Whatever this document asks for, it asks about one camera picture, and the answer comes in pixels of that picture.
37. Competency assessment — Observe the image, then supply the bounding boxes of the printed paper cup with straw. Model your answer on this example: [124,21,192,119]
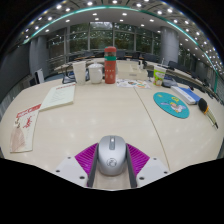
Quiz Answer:
[152,58,167,88]

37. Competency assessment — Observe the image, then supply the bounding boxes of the ceiling lights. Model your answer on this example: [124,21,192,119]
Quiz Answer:
[23,0,223,68]

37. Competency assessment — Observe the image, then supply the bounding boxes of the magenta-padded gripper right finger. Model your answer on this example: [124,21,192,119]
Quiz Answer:
[125,143,172,189]

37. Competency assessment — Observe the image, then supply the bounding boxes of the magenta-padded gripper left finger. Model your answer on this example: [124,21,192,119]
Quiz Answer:
[54,142,101,188]

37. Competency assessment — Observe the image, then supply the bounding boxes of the silver grey computer mouse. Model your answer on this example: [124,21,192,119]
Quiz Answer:
[97,134,128,177]

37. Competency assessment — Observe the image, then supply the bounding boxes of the blue and white book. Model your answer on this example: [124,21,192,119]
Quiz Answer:
[170,85,202,106]

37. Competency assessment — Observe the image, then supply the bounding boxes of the tall white plastic cup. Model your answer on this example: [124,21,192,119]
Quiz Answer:
[72,60,87,86]

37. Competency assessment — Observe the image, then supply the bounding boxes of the cream cardboard box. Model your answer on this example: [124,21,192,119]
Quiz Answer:
[115,61,149,81]

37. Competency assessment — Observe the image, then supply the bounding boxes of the dark office chairs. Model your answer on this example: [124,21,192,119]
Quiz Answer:
[68,49,214,98]

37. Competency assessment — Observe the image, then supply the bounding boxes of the colourful sticker sheet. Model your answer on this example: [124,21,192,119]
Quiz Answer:
[115,78,151,90]

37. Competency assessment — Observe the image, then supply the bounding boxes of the long curved conference desk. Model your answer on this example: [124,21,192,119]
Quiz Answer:
[53,57,224,101]

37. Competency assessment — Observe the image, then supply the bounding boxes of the red bottle with green band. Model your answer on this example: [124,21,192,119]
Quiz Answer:
[103,45,118,85]

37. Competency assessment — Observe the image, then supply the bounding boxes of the round teal cartoon mouse pad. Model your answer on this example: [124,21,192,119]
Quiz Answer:
[152,91,190,119]

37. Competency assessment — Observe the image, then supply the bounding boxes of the red and white leaflet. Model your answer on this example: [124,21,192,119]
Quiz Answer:
[9,103,42,154]

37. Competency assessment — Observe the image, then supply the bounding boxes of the cream paper booklet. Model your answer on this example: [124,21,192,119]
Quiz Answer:
[39,83,77,112]

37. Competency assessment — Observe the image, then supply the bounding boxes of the white lidded mug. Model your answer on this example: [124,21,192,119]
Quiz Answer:
[87,63,104,84]

